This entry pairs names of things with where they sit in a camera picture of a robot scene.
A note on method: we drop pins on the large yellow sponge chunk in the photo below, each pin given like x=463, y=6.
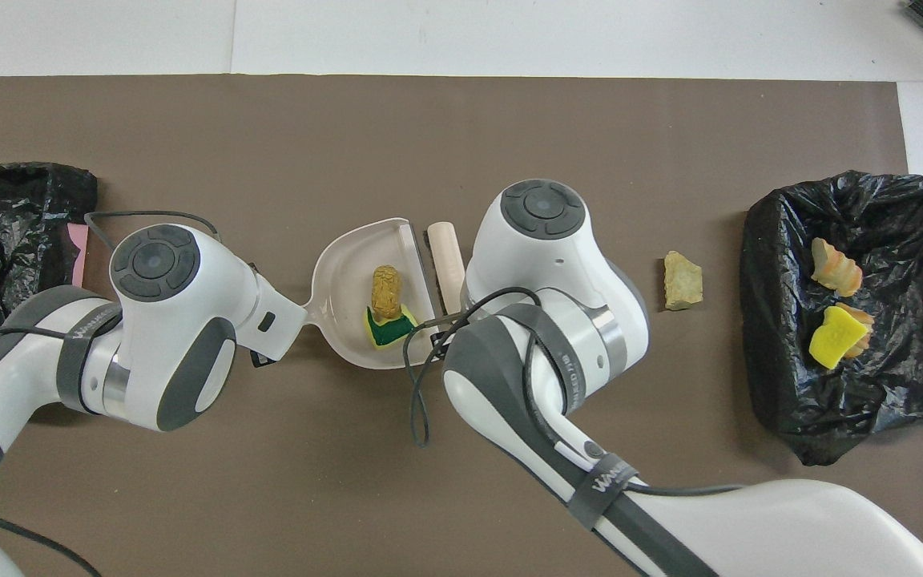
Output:
x=834, y=340

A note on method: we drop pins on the beige hand brush black bristles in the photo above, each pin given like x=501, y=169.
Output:
x=447, y=264

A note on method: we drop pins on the left black trash bag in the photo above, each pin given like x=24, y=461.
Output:
x=5, y=216

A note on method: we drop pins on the orange brown sponge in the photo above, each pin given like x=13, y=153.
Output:
x=386, y=290

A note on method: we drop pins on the brown table mat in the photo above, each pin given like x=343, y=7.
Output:
x=269, y=497

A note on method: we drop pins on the right black trash bag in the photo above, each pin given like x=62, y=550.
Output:
x=910, y=361

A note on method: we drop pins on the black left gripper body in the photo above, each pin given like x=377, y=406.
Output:
x=261, y=360

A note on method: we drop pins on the black trash bag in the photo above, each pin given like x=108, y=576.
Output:
x=5, y=216
x=910, y=361

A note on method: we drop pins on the beige plastic dustpan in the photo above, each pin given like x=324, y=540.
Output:
x=341, y=280

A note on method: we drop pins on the pale yellow sponge chunk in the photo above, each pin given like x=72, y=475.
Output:
x=683, y=280

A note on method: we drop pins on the yellow and green sponge piece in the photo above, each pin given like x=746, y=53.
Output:
x=391, y=332

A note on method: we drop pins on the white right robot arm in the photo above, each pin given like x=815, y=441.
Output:
x=542, y=264

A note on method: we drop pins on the bread chunk with orange crust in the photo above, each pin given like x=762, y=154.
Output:
x=836, y=267
x=867, y=324

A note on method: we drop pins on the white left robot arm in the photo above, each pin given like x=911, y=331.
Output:
x=181, y=320

